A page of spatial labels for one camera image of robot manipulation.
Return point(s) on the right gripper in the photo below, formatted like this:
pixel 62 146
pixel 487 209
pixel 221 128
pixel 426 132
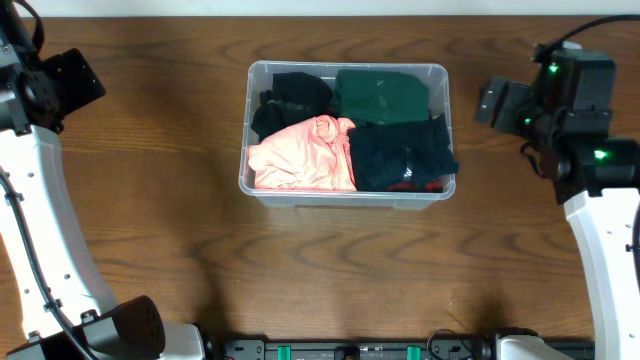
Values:
pixel 512 120

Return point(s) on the red blue plaid shirt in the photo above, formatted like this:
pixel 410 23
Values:
pixel 406 186

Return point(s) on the small black garment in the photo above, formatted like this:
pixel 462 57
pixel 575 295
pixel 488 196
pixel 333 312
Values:
pixel 418 152

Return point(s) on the dark green garment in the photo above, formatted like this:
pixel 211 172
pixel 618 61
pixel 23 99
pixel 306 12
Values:
pixel 380 97

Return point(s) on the salmon pink garment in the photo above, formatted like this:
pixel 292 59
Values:
pixel 313 155

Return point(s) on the black garment with tape band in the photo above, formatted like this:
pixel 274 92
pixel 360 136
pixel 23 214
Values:
pixel 294 97

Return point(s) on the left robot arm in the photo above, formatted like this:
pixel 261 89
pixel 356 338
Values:
pixel 68 310

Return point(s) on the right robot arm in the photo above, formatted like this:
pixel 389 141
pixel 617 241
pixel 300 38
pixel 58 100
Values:
pixel 564 119

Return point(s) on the clear plastic storage bin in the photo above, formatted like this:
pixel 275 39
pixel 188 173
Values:
pixel 260 78

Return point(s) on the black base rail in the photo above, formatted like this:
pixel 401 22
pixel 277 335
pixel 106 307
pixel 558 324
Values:
pixel 441 347

